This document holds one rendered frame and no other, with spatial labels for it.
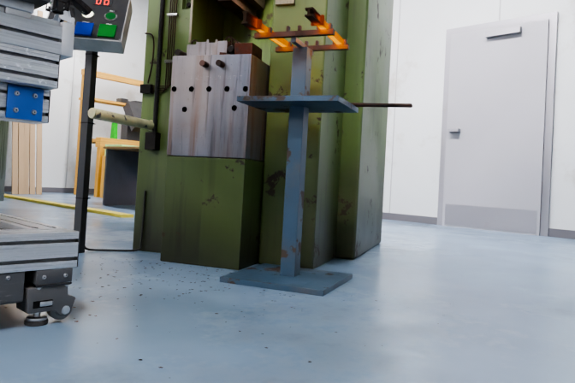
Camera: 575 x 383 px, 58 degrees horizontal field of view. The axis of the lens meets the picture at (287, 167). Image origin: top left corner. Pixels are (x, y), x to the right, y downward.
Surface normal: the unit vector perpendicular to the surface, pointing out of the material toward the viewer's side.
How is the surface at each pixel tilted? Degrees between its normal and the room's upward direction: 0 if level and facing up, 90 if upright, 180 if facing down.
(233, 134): 90
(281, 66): 90
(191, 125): 90
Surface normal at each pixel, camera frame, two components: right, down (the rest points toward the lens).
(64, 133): 0.73, 0.03
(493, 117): -0.68, -0.06
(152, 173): -0.32, -0.04
